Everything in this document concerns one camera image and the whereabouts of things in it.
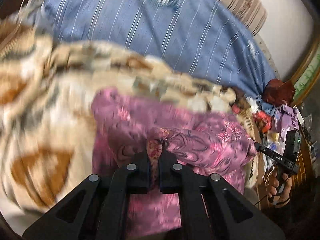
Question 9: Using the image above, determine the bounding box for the dark red cloth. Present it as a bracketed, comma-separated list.
[262, 79, 296, 107]

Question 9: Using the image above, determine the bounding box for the red plastic bag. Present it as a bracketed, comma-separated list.
[253, 111, 272, 133]

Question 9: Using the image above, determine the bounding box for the beige leaf-print fleece blanket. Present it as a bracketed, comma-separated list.
[1, 20, 236, 212]

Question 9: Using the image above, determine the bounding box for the lilac floral garment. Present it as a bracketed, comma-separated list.
[272, 105, 299, 142]

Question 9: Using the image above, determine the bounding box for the blue plaid duvet bundle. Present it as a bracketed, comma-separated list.
[42, 0, 276, 115]

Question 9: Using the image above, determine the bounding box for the purple floral long-sleeve shirt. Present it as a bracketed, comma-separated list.
[91, 87, 257, 238]

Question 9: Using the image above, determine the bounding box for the person right hand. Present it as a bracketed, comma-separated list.
[267, 170, 292, 208]

